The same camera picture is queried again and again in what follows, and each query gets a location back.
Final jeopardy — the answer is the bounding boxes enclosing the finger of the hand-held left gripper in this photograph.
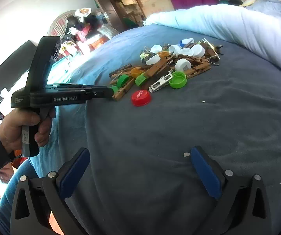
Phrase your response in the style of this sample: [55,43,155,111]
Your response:
[85,85,114,101]

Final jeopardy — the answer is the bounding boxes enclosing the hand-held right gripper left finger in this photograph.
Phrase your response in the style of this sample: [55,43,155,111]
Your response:
[9,147,90,235]

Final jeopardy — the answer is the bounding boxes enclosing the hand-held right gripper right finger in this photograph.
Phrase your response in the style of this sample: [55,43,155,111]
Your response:
[190,146,273,235]

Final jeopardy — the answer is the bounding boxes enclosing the single wooden clothespin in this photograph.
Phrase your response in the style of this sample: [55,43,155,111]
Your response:
[112,78,135,101]

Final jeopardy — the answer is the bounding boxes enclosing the person's left hand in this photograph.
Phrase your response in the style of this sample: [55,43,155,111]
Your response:
[0,106,57,154]

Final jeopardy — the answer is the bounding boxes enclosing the black television screen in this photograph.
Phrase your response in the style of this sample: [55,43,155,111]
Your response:
[0,40,37,101]

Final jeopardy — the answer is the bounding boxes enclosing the red bottle cap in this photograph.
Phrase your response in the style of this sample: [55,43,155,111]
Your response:
[131,90,152,107]

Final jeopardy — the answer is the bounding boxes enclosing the striped arched panel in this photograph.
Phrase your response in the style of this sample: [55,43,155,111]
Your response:
[47,10,82,37]

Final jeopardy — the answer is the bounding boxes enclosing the grey fleece blanket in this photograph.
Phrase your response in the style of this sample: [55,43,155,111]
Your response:
[55,24,281,235]

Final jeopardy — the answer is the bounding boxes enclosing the pile of clothes and bags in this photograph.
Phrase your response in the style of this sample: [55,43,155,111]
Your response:
[62,7,119,54]

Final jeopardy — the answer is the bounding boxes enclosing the silver metal clip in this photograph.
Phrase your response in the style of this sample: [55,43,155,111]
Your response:
[149,74,173,93]

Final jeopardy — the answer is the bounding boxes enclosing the person's jeans leg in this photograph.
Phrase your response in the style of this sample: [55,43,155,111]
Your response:
[0,158,43,235]

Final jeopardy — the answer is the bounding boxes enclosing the open green bottle cap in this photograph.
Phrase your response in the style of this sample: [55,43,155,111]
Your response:
[168,71,187,89]

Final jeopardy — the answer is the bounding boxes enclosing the dark wooden wardrobe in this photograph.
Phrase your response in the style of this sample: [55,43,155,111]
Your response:
[84,0,146,27]

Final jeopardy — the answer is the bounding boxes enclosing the pile of wooden clothespins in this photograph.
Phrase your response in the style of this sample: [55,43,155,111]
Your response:
[109,39,212,96]

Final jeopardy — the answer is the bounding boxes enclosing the group of white bottle caps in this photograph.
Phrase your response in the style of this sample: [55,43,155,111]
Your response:
[145,38,206,72]

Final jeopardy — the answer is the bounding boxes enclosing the gold metal strip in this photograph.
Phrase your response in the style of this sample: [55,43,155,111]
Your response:
[203,38,221,60]

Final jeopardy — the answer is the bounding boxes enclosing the light blue comforter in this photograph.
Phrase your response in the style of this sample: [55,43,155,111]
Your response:
[143,0,281,81]

